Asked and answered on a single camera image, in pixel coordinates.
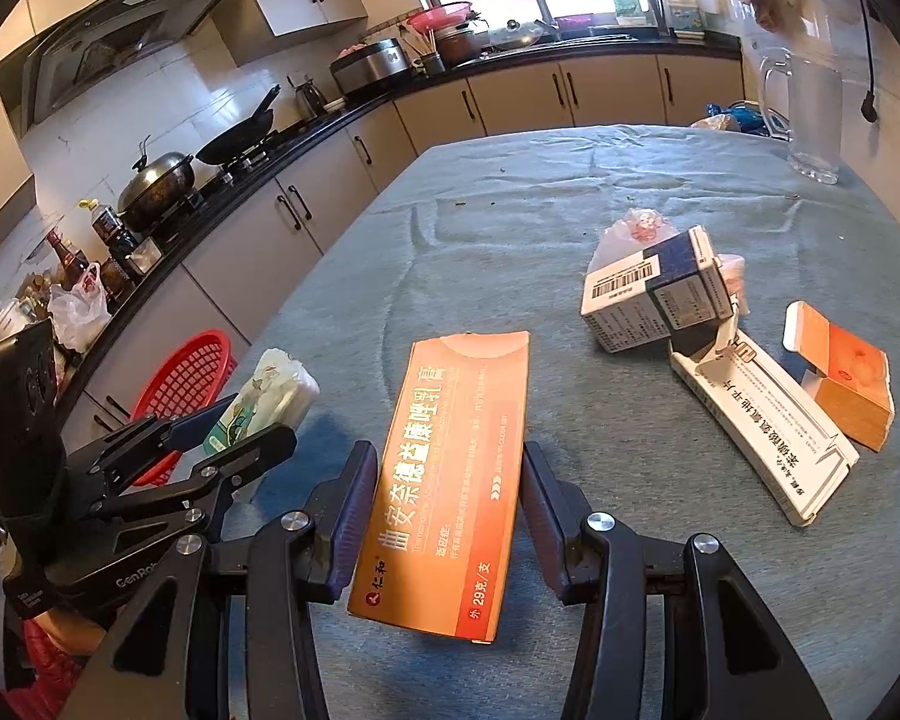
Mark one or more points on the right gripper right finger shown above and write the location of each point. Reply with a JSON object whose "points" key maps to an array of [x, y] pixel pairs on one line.
{"points": [[724, 653]]}

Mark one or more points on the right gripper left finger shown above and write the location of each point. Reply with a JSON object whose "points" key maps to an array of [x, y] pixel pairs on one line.
{"points": [[167, 654]]}

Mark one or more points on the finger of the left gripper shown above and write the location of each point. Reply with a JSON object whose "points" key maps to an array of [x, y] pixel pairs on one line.
{"points": [[108, 467], [116, 541]]}

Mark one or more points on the green tissue packet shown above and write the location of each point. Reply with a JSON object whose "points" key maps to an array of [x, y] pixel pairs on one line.
{"points": [[281, 391]]}

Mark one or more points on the long orange medicine box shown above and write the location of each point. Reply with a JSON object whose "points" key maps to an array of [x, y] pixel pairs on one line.
{"points": [[437, 549]]}

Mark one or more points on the long white medicine box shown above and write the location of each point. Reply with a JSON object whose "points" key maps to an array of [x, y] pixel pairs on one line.
{"points": [[799, 453]]}

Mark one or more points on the torn orange carton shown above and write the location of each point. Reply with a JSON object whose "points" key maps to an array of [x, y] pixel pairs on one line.
{"points": [[847, 377]]}

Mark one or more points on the blue white medicine box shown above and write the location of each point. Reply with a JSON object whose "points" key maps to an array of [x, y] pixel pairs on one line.
{"points": [[650, 295]]}

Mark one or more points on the knotted clear plastic bag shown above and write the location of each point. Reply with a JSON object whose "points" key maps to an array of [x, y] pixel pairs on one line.
{"points": [[641, 227]]}

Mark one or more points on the lower kitchen cabinets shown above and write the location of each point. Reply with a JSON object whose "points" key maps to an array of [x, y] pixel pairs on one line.
{"points": [[230, 259]]}

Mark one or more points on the person's left hand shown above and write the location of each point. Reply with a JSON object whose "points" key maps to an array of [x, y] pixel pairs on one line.
{"points": [[69, 632]]}

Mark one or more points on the red plastic mesh basket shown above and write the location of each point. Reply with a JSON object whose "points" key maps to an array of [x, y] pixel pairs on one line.
{"points": [[189, 379]]}

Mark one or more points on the white plastic bag on counter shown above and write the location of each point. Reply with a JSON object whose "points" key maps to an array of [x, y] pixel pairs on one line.
{"points": [[79, 314]]}

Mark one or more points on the brown sauce bottle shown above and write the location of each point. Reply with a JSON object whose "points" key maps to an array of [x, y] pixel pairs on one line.
{"points": [[74, 261]]}

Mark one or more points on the dark soy sauce bottle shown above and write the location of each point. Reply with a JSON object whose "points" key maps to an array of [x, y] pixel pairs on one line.
{"points": [[111, 230]]}

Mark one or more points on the steel pot with lid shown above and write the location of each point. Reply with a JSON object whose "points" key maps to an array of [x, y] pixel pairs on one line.
{"points": [[156, 185]]}

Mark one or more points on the grey-green table cloth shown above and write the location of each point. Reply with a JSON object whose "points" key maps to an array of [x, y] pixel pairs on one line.
{"points": [[495, 236]]}

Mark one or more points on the black wok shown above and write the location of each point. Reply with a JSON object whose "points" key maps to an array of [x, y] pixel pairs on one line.
{"points": [[230, 145]]}

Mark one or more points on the range hood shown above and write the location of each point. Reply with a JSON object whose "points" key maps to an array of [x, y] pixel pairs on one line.
{"points": [[95, 43]]}

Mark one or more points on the silver rice cooker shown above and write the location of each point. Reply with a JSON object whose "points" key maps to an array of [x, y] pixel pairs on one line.
{"points": [[370, 66]]}

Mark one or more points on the blue bag behind table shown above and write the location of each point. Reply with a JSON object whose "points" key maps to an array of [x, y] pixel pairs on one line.
{"points": [[742, 116]]}

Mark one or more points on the pink colander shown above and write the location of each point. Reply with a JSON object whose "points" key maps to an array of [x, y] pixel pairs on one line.
{"points": [[440, 17]]}

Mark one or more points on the clear glass pitcher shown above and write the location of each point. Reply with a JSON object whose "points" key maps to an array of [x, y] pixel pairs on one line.
{"points": [[814, 114]]}

